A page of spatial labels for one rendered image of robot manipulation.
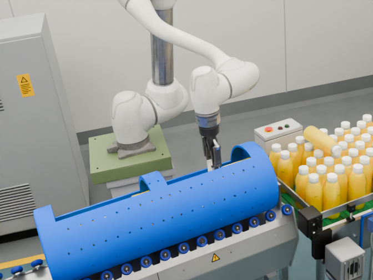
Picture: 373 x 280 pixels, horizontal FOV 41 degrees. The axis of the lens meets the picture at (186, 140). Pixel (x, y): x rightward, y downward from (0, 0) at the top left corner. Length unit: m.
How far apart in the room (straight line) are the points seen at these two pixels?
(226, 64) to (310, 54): 3.18
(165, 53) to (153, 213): 0.78
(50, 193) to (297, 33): 2.65
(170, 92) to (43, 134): 1.27
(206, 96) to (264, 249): 0.70
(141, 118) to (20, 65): 1.12
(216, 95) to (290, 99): 3.32
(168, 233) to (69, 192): 1.85
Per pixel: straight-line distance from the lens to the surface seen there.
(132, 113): 2.28
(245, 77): 1.83
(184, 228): 1.84
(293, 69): 4.96
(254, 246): 2.06
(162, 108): 2.35
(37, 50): 3.17
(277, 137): 2.34
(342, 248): 2.07
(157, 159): 2.29
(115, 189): 2.37
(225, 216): 1.89
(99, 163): 2.36
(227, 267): 2.05
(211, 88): 1.73
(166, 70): 2.29
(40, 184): 3.56
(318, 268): 2.89
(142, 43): 4.50
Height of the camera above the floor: 2.23
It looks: 29 degrees down
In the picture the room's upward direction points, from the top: 8 degrees counter-clockwise
